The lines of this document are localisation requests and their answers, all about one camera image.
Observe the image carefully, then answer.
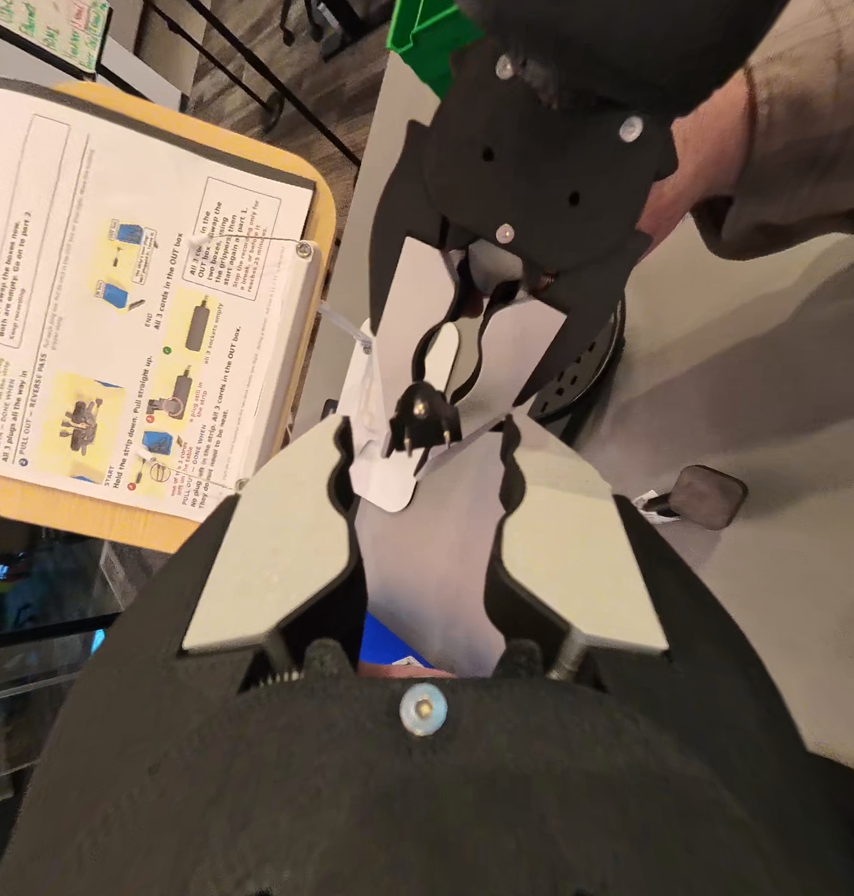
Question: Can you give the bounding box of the glass railing panel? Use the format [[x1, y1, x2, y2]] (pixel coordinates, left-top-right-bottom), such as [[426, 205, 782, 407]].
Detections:
[[0, 514, 190, 806]]

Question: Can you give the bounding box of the person's right hand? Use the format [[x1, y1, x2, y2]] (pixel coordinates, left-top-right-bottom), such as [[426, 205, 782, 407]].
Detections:
[[636, 66, 753, 246]]

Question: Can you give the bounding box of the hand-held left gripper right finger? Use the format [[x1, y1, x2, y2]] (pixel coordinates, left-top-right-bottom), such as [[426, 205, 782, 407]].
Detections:
[[484, 413, 671, 676]]

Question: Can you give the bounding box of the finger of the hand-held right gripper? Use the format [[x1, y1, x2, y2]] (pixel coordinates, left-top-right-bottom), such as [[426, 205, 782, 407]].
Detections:
[[451, 283, 569, 435], [379, 237, 470, 396]]

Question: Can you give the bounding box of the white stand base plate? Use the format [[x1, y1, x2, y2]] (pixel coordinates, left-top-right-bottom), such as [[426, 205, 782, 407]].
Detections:
[[339, 318, 512, 515]]

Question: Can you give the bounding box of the green plastic bin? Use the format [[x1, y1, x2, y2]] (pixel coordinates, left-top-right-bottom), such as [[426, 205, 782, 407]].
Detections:
[[386, 0, 487, 99]]

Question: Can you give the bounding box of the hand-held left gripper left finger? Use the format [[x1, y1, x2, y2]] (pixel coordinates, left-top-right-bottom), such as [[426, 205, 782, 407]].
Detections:
[[179, 415, 368, 669]]

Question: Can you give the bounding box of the black flat strip plug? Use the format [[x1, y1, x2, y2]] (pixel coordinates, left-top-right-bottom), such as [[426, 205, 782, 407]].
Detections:
[[668, 464, 749, 531]]

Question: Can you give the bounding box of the wooden document board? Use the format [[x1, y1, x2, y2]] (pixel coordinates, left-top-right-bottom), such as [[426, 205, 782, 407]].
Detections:
[[0, 80, 340, 554]]

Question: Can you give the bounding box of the black power strip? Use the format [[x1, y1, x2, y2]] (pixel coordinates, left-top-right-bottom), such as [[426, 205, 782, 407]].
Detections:
[[518, 294, 627, 445]]

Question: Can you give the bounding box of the blue plastic bin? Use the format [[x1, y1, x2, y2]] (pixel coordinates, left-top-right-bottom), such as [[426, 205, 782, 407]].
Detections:
[[360, 610, 435, 676]]

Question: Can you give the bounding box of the black power plug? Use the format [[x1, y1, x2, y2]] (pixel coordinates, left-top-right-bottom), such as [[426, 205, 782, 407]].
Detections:
[[379, 381, 464, 477]]

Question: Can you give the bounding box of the whiteboard with handwriting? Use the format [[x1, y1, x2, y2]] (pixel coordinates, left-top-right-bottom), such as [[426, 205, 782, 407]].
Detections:
[[0, 0, 114, 84]]

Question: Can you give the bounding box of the person's right forearm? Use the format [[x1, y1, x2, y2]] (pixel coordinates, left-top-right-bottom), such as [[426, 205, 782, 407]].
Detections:
[[693, 0, 854, 263]]

